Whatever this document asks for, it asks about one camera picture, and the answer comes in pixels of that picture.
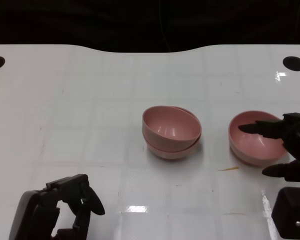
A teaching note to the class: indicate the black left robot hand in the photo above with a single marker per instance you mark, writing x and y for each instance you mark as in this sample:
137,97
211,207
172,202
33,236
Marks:
30,215

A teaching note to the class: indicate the pink plastic bowl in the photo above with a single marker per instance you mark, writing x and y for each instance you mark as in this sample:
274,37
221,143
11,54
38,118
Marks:
170,153
170,125
255,147

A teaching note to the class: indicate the thin yellow sliver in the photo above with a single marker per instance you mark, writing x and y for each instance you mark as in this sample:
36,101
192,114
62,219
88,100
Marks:
228,169

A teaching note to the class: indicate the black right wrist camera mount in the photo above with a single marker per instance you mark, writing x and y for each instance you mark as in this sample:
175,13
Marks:
292,210

